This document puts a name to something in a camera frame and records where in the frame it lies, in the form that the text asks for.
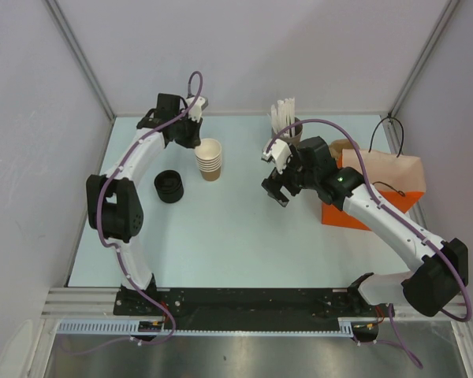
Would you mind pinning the orange paper bag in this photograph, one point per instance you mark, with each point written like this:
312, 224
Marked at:
399, 178

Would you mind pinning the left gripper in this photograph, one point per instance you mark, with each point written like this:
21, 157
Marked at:
194, 141

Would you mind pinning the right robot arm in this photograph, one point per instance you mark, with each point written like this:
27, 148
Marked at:
437, 269

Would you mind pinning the grey cylindrical holder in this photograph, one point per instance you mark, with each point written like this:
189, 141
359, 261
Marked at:
293, 135

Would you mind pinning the stack of black lids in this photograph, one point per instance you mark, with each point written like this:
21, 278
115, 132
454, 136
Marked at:
169, 186

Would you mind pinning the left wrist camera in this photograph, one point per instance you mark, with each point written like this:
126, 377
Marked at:
197, 107

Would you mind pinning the stack of brown paper cups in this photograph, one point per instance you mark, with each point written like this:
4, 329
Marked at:
209, 159

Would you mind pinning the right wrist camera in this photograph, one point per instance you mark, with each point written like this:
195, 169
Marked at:
276, 152

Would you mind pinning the remaining cardboard cup carrier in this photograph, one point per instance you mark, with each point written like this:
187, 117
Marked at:
337, 146

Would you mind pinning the white slotted cable duct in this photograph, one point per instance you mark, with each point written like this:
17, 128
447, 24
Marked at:
340, 328

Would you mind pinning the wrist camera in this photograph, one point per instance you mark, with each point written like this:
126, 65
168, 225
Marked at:
197, 107
276, 152

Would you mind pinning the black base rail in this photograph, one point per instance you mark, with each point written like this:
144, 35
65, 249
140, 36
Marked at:
265, 308

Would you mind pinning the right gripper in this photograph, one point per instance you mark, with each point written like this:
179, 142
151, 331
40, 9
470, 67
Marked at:
273, 186

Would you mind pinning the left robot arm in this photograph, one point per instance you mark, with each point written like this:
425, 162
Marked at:
114, 208

